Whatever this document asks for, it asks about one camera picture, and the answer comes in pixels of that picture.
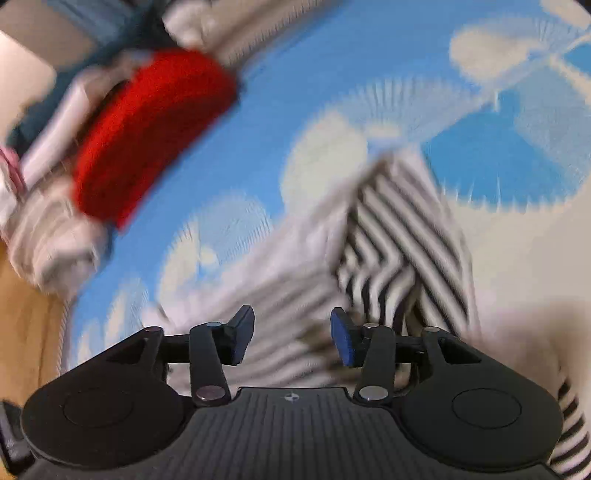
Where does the red folded blanket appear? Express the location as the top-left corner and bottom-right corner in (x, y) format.
(71, 48), (242, 232)

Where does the white cloth with pink trim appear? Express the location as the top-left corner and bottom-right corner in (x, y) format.
(0, 144), (27, 197)

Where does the white blanket with navy trim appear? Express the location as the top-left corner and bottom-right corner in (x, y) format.
(18, 65), (139, 185)

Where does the wooden bed frame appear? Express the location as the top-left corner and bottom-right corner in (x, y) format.
(0, 242), (72, 404)

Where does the blue printed bed sheet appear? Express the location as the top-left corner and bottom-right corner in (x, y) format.
(60, 0), (591, 374)

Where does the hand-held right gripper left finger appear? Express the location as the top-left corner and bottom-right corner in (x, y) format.
(99, 305), (256, 408)

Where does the striped shirt with white vest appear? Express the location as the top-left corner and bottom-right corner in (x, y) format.
(139, 150), (591, 478)

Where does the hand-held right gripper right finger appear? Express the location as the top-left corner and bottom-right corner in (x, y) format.
(330, 307), (483, 407)

